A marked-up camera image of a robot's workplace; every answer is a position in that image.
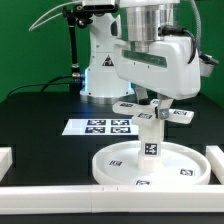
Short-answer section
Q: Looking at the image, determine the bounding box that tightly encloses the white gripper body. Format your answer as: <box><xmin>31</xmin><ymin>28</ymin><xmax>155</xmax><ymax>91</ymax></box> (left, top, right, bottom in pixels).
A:
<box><xmin>113</xmin><ymin>36</ymin><xmax>200</xmax><ymax>100</ymax></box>

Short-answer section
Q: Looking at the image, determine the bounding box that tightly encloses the white cable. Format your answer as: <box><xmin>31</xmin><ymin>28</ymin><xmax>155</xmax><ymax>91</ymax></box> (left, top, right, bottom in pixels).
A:
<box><xmin>28</xmin><ymin>0</ymin><xmax>84</xmax><ymax>32</ymax></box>

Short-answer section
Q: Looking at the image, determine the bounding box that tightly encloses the white front fence rail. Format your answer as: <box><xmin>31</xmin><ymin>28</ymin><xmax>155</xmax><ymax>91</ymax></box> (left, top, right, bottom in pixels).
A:
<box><xmin>0</xmin><ymin>185</ymin><xmax>224</xmax><ymax>215</ymax></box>

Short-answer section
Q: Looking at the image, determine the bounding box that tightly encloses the white marker sheet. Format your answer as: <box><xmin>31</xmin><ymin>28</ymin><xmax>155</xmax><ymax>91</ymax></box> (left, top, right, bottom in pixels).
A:
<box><xmin>63</xmin><ymin>119</ymin><xmax>138</xmax><ymax>136</ymax></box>

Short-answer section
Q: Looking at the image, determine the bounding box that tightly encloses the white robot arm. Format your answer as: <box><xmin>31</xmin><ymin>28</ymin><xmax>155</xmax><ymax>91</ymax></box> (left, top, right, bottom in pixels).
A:
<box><xmin>82</xmin><ymin>0</ymin><xmax>200</xmax><ymax>120</ymax></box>

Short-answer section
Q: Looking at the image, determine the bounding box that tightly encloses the black camera stand pole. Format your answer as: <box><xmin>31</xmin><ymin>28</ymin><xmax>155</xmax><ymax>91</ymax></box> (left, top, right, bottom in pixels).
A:
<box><xmin>62</xmin><ymin>4</ymin><xmax>93</xmax><ymax>94</ymax></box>

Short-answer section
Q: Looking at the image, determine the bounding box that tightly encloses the white round table top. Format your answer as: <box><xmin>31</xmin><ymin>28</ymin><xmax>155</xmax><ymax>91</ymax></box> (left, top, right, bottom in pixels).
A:
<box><xmin>92</xmin><ymin>141</ymin><xmax>211</xmax><ymax>186</ymax></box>

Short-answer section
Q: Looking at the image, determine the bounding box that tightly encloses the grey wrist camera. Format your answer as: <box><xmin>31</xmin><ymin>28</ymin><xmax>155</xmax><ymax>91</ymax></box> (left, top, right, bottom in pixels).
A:
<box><xmin>199</xmin><ymin>53</ymin><xmax>219</xmax><ymax>77</ymax></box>

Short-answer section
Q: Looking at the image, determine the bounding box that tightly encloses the grey braided camera cable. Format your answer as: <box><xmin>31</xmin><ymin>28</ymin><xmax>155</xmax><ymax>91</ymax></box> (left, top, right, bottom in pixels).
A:
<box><xmin>189</xmin><ymin>0</ymin><xmax>204</xmax><ymax>51</ymax></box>

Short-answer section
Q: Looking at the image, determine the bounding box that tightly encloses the black cable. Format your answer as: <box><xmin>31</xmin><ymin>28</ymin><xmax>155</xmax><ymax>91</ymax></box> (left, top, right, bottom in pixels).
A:
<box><xmin>5</xmin><ymin>74</ymin><xmax>84</xmax><ymax>99</ymax></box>

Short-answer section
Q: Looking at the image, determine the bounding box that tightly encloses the white cross-shaped table base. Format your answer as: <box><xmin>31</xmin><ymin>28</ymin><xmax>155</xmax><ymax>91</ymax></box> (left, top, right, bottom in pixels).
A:
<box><xmin>112</xmin><ymin>99</ymin><xmax>194</xmax><ymax>126</ymax></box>

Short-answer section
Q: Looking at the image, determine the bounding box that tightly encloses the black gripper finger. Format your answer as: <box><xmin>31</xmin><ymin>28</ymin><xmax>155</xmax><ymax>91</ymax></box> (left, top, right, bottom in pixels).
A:
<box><xmin>134</xmin><ymin>85</ymin><xmax>149</xmax><ymax>105</ymax></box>
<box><xmin>155</xmin><ymin>94</ymin><xmax>173</xmax><ymax>120</ymax></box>

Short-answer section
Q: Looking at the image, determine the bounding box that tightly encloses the white left fence block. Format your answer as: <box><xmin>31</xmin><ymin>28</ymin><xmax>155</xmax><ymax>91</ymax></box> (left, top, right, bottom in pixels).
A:
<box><xmin>0</xmin><ymin>147</ymin><xmax>12</xmax><ymax>181</ymax></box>

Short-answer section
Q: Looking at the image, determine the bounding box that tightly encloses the white fence block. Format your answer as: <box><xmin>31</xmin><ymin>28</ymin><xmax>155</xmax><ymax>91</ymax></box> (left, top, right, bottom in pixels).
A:
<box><xmin>206</xmin><ymin>145</ymin><xmax>224</xmax><ymax>185</ymax></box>
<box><xmin>0</xmin><ymin>147</ymin><xmax>12</xmax><ymax>181</ymax></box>

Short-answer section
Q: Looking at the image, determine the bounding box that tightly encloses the white right fence block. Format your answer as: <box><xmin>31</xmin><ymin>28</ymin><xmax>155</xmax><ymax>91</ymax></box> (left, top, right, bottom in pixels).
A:
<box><xmin>206</xmin><ymin>145</ymin><xmax>224</xmax><ymax>185</ymax></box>

